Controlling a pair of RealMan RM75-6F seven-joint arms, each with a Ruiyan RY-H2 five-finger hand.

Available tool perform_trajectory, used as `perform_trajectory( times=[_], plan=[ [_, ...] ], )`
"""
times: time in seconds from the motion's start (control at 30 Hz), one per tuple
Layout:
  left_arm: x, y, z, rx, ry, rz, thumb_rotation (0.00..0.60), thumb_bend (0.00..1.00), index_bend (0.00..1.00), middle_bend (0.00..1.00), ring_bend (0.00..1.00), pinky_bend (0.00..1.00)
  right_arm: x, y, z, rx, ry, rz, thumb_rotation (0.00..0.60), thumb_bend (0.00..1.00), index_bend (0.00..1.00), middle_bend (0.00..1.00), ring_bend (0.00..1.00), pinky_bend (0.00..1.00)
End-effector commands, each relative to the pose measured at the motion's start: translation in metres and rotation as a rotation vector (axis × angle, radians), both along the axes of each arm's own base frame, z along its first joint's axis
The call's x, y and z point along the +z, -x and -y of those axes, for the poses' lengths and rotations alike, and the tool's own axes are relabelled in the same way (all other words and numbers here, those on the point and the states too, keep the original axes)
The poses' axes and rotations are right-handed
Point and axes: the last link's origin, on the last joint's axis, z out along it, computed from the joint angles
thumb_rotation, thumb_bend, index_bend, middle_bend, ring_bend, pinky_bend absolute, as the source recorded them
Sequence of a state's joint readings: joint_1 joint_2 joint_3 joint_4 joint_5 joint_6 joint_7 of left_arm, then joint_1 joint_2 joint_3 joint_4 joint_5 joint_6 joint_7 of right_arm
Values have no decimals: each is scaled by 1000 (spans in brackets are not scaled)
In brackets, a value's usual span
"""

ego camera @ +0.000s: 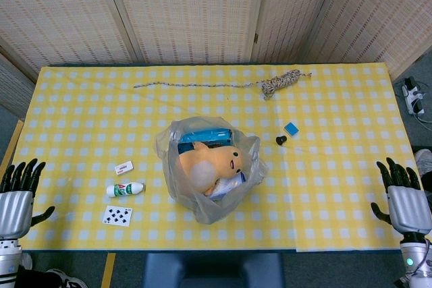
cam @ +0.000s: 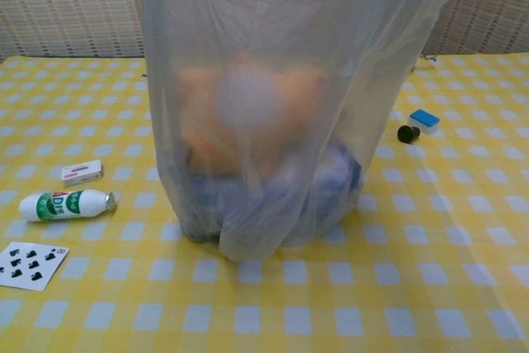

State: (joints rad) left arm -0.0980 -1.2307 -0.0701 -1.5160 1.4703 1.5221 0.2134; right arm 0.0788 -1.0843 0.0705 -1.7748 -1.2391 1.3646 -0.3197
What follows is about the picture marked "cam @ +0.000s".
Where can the blue white eraser block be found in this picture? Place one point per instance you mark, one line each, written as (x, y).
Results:
(425, 119)

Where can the eight of spades playing card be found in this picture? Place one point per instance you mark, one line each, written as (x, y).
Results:
(29, 266)

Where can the small black cap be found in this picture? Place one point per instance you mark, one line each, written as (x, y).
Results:
(407, 134)

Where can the white bottle with green label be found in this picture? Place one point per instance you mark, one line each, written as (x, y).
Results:
(53, 206)

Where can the beige woven folding screen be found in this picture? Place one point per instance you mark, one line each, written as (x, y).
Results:
(66, 6)

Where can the orange plush toy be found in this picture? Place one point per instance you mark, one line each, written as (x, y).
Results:
(198, 92)

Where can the yellow white checkered tablecloth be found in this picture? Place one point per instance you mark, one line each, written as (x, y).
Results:
(124, 307)

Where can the blue plastic object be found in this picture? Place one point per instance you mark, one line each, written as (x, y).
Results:
(330, 196)

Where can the clear plastic bag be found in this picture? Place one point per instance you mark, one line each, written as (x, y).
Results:
(289, 30)

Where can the small white red box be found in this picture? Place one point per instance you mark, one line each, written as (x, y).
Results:
(82, 172)

